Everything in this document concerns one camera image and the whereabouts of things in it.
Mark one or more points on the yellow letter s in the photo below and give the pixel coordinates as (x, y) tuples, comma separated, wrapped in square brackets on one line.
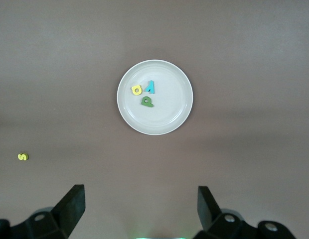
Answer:
[(23, 156)]

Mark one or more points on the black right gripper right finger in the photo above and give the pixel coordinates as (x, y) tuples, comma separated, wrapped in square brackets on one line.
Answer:
[(209, 211)]

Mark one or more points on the teal letter y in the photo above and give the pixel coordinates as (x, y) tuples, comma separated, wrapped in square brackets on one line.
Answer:
[(151, 87)]

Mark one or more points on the beige brown round plate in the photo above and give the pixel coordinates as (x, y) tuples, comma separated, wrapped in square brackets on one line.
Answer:
[(169, 112)]

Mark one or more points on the yellow letter a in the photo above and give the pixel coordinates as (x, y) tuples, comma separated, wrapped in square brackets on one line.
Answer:
[(133, 90)]

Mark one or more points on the green letter d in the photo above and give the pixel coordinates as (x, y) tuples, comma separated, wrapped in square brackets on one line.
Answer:
[(149, 104)]

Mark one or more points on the brown table cover sheet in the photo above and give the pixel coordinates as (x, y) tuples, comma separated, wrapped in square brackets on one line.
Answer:
[(57, 62)]

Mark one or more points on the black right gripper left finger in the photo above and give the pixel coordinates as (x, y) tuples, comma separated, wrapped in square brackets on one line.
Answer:
[(68, 214)]

